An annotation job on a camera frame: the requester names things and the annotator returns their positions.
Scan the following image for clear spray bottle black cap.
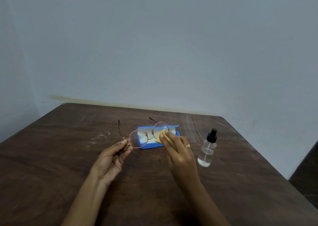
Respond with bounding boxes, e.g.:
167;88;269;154
197;128;218;168

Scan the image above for person's right hand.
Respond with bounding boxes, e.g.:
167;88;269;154
159;131;201;187

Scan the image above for blue glasses case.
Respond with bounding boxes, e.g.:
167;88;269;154
136;125;181;150

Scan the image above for yellow cleaning cloth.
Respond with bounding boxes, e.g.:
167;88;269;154
155;129;174;146

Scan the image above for metal-framed eyeglasses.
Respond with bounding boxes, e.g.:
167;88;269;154
118;117;172;149

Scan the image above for person's left hand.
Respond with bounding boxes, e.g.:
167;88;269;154
90;139;134;185

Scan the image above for person's left forearm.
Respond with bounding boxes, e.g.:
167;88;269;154
61;171;110;226

